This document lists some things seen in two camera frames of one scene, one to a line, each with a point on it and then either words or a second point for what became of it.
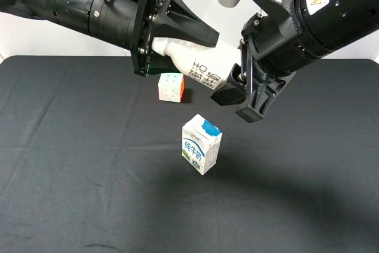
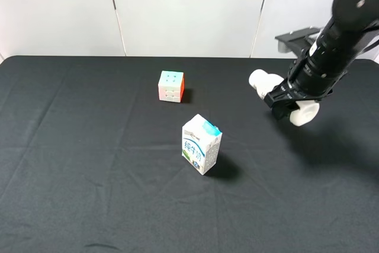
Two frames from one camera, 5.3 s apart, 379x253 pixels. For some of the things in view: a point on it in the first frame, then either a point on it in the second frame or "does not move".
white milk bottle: [208, 65] -> [264, 83]
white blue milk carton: [201, 141] does not move
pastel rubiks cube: [171, 87] does not move
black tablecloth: [90, 162] does not move
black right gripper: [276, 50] -> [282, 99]
